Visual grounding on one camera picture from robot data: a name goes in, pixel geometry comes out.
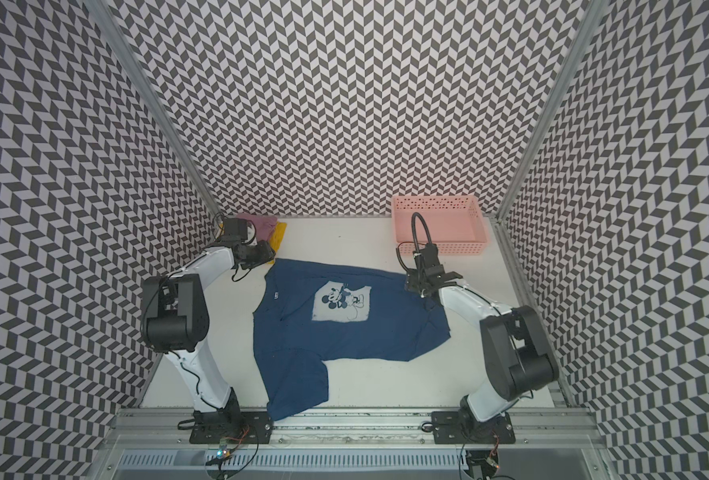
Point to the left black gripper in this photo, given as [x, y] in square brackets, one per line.
[267, 254]

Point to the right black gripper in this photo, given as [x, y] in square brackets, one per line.
[412, 280]

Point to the blue mickey t-shirt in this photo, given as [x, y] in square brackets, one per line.
[312, 313]

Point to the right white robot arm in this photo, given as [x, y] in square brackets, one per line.
[518, 354]

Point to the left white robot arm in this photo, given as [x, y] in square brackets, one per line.
[175, 320]

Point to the folded yellow t-shirt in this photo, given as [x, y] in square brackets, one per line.
[277, 236]

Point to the folded pink t-shirt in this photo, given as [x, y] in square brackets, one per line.
[264, 225]

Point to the pink plastic basket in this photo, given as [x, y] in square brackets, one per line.
[456, 223]

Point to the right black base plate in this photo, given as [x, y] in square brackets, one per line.
[460, 427]

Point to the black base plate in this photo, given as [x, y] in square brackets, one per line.
[222, 427]
[460, 427]

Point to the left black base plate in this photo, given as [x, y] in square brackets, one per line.
[222, 427]

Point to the aluminium front rail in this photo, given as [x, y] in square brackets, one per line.
[373, 443]

